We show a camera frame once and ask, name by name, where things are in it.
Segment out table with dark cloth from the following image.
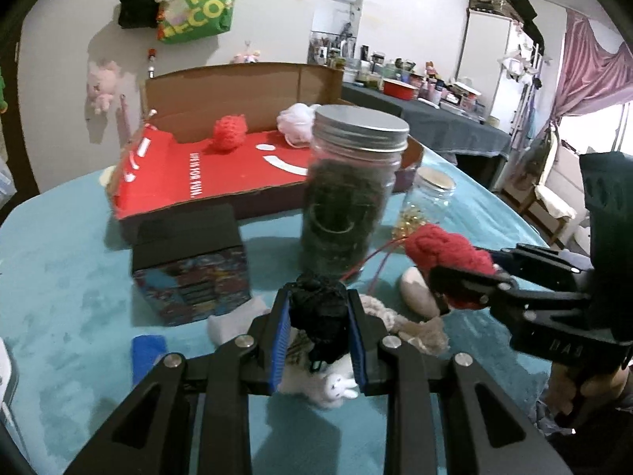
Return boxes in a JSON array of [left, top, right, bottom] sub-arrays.
[[341, 82, 512, 169]]

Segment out red cord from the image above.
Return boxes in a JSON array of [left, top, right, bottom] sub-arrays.
[[346, 237, 409, 290]]

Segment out red cardboard box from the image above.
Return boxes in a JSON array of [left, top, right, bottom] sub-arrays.
[[104, 62, 426, 247]]

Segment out pink curtain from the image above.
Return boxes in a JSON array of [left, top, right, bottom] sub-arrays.
[[549, 10, 633, 132]]

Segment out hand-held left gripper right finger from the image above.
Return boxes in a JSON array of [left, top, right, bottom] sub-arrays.
[[346, 287, 574, 475]]

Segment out red knitted hat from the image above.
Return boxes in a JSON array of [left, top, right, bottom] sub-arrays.
[[403, 224, 498, 310]]

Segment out wooden chair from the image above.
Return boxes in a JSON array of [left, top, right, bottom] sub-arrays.
[[502, 129, 579, 245]]

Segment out beige powder puff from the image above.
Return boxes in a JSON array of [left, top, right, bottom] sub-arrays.
[[400, 266, 444, 319]]

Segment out white bath pouf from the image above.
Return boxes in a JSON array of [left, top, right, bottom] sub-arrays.
[[276, 103, 322, 148]]

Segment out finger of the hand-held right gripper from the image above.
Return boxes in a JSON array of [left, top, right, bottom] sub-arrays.
[[428, 265, 590, 328], [489, 244, 595, 294]]

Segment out person's right hand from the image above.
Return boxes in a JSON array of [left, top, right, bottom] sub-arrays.
[[536, 353, 633, 436]]

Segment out beige fuzzy scrunchie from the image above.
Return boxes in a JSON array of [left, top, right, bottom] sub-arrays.
[[358, 294, 451, 355]]

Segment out red bowl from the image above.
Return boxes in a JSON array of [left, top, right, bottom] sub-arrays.
[[383, 78, 419, 101]]

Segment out white cabinet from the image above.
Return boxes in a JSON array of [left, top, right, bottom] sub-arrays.
[[455, 7, 525, 127]]

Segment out black yarn ball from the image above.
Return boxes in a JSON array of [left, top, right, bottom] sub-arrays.
[[287, 272, 353, 374]]

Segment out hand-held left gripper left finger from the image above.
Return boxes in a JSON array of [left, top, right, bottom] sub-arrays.
[[64, 284, 294, 475]]

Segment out green tote bag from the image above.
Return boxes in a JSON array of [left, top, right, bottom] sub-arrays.
[[157, 0, 238, 44]]

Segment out large pink plush toy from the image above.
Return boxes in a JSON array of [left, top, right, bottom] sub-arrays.
[[86, 61, 122, 115]]

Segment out blue cloth roll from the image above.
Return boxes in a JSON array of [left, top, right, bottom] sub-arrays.
[[131, 335, 169, 388]]

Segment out patterned bag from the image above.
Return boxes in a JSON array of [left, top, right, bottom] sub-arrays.
[[469, 0, 515, 17]]

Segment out small jar of gold beads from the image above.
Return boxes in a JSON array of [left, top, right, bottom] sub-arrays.
[[393, 165, 457, 241]]

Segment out white bunny plush keychain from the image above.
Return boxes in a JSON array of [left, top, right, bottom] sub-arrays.
[[282, 327, 360, 410]]

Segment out colourful box with black lid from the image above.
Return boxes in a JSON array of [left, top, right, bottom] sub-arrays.
[[131, 203, 253, 327]]

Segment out large glass jar metal lid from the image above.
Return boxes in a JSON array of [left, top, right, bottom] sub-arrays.
[[298, 104, 411, 284]]

